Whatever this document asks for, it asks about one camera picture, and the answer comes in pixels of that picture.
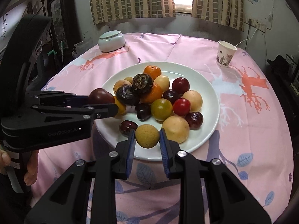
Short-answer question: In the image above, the pink floral tablecloth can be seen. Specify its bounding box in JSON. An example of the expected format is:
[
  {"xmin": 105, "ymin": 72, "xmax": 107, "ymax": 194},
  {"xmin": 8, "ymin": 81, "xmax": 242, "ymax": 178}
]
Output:
[{"xmin": 31, "ymin": 33, "xmax": 293, "ymax": 223}]

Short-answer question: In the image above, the large orange mandarin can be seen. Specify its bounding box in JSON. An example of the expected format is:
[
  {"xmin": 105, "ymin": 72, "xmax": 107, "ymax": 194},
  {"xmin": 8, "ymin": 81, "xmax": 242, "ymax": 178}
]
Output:
[{"xmin": 140, "ymin": 83, "xmax": 163, "ymax": 105}]

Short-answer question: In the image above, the white power cable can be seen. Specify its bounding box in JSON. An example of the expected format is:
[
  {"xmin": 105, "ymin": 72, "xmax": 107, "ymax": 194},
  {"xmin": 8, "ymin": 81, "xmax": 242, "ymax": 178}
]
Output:
[{"xmin": 235, "ymin": 26, "xmax": 260, "ymax": 48}]

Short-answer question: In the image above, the white wall power strip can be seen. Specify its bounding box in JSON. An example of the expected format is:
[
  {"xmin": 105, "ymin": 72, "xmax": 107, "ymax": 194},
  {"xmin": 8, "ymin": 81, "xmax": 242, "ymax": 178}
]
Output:
[{"xmin": 245, "ymin": 19, "xmax": 266, "ymax": 33}]

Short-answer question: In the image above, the dark framed cabinet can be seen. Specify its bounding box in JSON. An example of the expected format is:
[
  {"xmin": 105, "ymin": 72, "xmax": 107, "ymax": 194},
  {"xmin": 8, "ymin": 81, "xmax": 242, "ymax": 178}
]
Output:
[{"xmin": 42, "ymin": 0, "xmax": 81, "ymax": 64}]

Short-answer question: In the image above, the dark purple plum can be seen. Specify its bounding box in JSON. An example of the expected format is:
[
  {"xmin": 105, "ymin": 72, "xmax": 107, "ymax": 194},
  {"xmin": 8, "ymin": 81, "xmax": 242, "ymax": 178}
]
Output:
[{"xmin": 119, "ymin": 120, "xmax": 138, "ymax": 136}]

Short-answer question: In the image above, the small yellow-green longan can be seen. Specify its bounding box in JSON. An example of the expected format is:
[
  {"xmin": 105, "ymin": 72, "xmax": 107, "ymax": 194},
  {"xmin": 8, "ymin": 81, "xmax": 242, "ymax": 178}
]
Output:
[{"xmin": 135, "ymin": 124, "xmax": 160, "ymax": 149}]

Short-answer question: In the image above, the left checkered curtain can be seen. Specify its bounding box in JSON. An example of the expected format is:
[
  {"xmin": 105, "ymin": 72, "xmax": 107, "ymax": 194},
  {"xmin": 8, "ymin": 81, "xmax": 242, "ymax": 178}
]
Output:
[{"xmin": 89, "ymin": 0, "xmax": 175, "ymax": 24}]

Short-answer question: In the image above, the wrinkled dark passion fruit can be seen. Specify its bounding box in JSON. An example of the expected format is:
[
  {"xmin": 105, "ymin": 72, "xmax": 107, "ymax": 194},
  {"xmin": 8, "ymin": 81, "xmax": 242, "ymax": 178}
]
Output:
[{"xmin": 132, "ymin": 73, "xmax": 153, "ymax": 95}]

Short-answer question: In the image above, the large yellow pear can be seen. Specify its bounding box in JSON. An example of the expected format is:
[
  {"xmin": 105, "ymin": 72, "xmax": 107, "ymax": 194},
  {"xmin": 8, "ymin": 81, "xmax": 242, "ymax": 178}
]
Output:
[{"xmin": 162, "ymin": 115, "xmax": 189, "ymax": 144}]

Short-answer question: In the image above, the dark computer monitor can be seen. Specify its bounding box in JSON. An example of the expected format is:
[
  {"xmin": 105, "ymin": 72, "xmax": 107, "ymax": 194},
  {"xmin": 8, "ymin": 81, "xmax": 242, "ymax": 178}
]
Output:
[{"xmin": 290, "ymin": 57, "xmax": 298, "ymax": 95}]

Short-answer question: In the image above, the blackish small plum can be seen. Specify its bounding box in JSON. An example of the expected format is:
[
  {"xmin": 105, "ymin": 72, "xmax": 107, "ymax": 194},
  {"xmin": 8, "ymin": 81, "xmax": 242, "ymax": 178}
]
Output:
[{"xmin": 135, "ymin": 103, "xmax": 152, "ymax": 121}]

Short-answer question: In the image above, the small orange tangerine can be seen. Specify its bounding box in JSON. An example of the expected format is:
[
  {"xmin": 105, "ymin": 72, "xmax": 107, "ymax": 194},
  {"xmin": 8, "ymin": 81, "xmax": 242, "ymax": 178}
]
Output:
[{"xmin": 143, "ymin": 65, "xmax": 162, "ymax": 80}]

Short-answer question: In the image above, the spotted yellow fruit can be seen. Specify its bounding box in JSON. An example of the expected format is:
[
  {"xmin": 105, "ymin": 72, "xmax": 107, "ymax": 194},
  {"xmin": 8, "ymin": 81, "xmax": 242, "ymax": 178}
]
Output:
[{"xmin": 113, "ymin": 79, "xmax": 132, "ymax": 94}]

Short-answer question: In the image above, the red tomato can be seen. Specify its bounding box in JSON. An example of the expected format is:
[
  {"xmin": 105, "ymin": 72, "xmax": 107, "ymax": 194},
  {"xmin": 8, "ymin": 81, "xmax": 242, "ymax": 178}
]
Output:
[{"xmin": 173, "ymin": 98, "xmax": 191, "ymax": 116}]

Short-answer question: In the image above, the green yellow tomato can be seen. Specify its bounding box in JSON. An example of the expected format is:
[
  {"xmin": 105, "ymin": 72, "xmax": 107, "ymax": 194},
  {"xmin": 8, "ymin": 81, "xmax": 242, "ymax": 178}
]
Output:
[{"xmin": 150, "ymin": 98, "xmax": 173, "ymax": 121}]

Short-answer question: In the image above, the tiny yellow-green longan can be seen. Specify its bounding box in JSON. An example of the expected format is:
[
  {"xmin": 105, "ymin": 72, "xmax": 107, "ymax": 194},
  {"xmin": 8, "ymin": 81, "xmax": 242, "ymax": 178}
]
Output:
[{"xmin": 154, "ymin": 75, "xmax": 170, "ymax": 92}]

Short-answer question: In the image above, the yellow orange tomato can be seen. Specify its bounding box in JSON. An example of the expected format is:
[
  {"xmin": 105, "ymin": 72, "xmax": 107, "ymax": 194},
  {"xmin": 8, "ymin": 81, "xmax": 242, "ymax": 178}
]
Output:
[{"xmin": 114, "ymin": 96, "xmax": 126, "ymax": 116}]

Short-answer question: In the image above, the person's left hand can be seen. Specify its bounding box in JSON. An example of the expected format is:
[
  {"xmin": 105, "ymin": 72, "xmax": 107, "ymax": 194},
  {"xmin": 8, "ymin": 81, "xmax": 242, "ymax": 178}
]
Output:
[{"xmin": 0, "ymin": 149, "xmax": 40, "ymax": 187}]

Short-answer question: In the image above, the dark purple ribbed tomato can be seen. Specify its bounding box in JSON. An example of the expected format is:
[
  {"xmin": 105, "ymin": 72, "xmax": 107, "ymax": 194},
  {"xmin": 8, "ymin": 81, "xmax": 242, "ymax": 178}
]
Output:
[{"xmin": 115, "ymin": 84, "xmax": 140, "ymax": 106}]

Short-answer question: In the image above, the dark cherry plum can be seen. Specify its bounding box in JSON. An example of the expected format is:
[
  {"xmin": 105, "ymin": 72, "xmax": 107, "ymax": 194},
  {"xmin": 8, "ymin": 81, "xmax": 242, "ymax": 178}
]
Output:
[{"xmin": 185, "ymin": 112, "xmax": 204, "ymax": 130}]

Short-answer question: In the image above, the white lidded ceramic jar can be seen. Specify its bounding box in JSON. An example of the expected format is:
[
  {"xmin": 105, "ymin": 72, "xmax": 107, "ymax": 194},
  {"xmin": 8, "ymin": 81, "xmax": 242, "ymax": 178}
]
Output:
[{"xmin": 98, "ymin": 30, "xmax": 126, "ymax": 53}]

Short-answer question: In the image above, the checkered curtain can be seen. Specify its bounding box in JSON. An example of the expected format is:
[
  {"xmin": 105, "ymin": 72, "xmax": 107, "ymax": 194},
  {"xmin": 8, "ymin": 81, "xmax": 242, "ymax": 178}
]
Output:
[
  {"xmin": 89, "ymin": 0, "xmax": 175, "ymax": 24},
  {"xmin": 192, "ymin": 0, "xmax": 245, "ymax": 31}
]

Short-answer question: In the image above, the small dark plum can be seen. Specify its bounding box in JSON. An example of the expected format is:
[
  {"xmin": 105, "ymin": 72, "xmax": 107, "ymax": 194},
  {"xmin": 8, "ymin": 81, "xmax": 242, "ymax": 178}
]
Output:
[{"xmin": 162, "ymin": 88, "xmax": 181, "ymax": 105}]

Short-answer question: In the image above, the dark red plum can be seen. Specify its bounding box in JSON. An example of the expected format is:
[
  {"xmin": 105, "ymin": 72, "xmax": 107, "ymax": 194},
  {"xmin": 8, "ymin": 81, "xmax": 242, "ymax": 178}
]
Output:
[{"xmin": 171, "ymin": 77, "xmax": 190, "ymax": 95}]

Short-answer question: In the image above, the right checkered curtain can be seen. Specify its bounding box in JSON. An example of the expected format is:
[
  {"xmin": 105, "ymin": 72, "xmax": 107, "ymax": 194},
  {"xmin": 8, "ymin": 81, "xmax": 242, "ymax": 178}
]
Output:
[{"xmin": 192, "ymin": 0, "xmax": 245, "ymax": 31}]

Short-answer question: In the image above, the patterned paper cup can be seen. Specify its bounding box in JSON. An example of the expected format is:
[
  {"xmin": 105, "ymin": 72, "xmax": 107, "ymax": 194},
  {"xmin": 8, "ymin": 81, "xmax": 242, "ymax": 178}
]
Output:
[{"xmin": 216, "ymin": 41, "xmax": 237, "ymax": 67}]

